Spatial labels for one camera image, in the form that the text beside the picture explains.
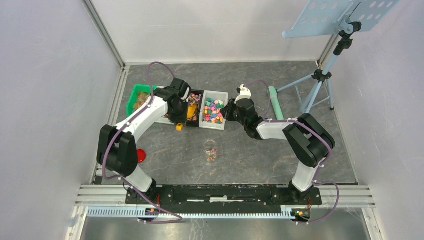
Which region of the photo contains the red jar lid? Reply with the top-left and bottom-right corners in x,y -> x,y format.
136,149 -> 147,163

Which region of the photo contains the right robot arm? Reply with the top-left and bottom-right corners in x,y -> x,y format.
221,98 -> 336,204

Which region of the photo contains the aluminium frame post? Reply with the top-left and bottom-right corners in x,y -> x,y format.
82,0 -> 126,69

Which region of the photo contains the green candy bin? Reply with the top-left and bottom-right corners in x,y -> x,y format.
126,84 -> 151,117

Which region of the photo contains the clear plastic jar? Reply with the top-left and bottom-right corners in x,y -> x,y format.
203,140 -> 218,163

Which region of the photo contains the orange plastic scoop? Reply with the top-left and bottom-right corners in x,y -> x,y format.
176,103 -> 199,131

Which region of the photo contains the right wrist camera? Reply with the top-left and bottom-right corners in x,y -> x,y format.
234,84 -> 252,103

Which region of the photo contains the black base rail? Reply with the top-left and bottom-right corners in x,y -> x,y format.
146,184 -> 323,216

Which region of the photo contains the blue music stand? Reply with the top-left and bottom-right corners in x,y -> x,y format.
277,0 -> 399,113

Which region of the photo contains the white star candy bin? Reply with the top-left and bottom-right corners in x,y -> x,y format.
199,90 -> 229,131

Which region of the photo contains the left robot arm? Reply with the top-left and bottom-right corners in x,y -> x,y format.
96,78 -> 192,204

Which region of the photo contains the black swirl lollipop bin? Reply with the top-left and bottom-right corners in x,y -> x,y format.
186,90 -> 204,128

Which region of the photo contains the purple cable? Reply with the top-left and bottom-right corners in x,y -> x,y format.
244,79 -> 340,226
101,61 -> 184,225

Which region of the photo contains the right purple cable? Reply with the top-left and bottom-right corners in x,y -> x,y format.
244,79 -> 340,226

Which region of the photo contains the white lollipop bin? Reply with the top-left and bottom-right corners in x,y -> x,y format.
153,86 -> 175,125

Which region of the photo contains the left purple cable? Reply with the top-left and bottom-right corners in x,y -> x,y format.
101,61 -> 184,225

